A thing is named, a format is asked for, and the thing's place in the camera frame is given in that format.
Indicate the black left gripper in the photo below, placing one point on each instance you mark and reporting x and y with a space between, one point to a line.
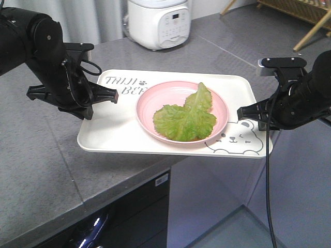
64 85

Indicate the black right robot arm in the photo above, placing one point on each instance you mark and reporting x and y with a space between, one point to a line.
320 67

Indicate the cream bear serving tray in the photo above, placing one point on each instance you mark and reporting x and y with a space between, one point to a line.
115 127

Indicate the wooden folding dish rack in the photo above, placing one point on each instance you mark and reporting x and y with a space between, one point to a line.
316 13

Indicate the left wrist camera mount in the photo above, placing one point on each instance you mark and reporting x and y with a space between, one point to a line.
79 51

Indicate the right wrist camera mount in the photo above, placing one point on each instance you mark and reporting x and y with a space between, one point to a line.
285 69

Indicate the pink round plate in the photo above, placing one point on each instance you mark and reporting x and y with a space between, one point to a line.
176 92

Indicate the green lettuce leaf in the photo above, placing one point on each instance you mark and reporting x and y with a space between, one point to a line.
190 122

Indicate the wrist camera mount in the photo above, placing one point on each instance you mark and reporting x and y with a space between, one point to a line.
285 69
79 51

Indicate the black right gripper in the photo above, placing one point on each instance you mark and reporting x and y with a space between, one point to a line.
306 100

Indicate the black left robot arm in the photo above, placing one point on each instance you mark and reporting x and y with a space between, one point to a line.
35 39

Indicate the black drawer sterilizer cabinet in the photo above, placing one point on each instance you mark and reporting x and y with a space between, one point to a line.
137 219

